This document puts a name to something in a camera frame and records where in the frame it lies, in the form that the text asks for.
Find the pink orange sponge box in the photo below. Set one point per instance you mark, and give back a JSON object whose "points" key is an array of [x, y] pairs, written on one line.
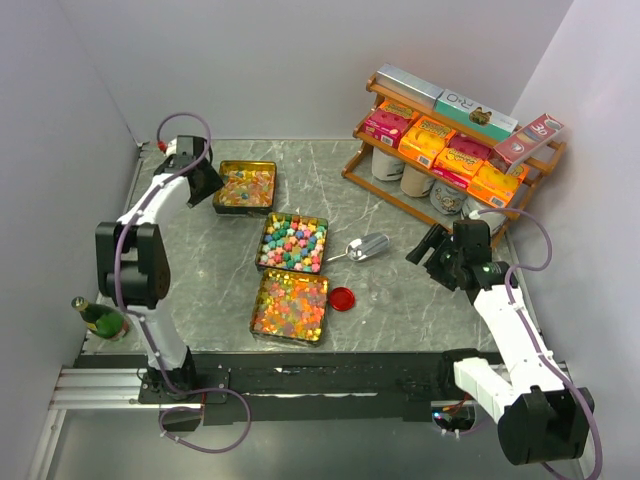
{"points": [[460, 160]]}

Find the orange yellow sponge box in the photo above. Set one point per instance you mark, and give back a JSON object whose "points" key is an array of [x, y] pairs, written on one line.
{"points": [[495, 188]]}

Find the beige cup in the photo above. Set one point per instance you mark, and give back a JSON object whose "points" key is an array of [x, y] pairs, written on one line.
{"points": [[415, 183]]}

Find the silver metal scoop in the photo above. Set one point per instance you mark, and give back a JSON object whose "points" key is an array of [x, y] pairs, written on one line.
{"points": [[363, 248]]}

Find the white printed cup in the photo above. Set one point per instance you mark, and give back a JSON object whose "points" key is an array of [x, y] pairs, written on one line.
{"points": [[471, 208]]}

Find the silver long box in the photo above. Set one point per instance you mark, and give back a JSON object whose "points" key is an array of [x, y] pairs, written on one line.
{"points": [[408, 85]]}

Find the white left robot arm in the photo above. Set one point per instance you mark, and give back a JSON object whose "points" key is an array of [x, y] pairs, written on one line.
{"points": [[133, 267]]}

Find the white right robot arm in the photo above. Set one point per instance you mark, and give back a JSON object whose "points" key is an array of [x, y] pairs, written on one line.
{"points": [[541, 416]]}

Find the gold tin of stick candies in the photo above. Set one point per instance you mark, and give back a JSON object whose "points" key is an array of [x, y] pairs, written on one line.
{"points": [[249, 188]]}

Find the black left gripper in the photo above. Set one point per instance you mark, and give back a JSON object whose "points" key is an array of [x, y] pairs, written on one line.
{"points": [[213, 184]]}

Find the teal cat box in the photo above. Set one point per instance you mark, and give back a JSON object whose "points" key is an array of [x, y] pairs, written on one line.
{"points": [[478, 117]]}

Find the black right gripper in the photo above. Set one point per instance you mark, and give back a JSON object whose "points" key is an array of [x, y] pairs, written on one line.
{"points": [[439, 238]]}

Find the green champagne bottle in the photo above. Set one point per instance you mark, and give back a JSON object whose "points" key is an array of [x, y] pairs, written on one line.
{"points": [[103, 321]]}

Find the gold tin of star candies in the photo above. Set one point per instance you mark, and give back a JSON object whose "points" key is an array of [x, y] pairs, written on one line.
{"points": [[292, 242]]}

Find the wooden two-tier shelf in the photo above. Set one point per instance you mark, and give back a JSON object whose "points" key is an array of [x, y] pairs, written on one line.
{"points": [[358, 170]]}

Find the clear glass jar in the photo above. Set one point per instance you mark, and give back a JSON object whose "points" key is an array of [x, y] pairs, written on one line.
{"points": [[382, 285]]}

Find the red jar lid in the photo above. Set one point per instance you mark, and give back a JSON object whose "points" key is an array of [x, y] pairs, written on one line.
{"points": [[341, 299]]}

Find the monkey print cup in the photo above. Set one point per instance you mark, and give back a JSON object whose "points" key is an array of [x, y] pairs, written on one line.
{"points": [[446, 199]]}

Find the red long box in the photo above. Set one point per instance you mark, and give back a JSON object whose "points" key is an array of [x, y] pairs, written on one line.
{"points": [[523, 143]]}

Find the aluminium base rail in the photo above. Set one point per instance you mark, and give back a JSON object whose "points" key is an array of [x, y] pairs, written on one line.
{"points": [[96, 389]]}

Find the gold tin of gummy candies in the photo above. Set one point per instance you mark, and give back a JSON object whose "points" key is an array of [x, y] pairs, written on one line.
{"points": [[290, 307]]}

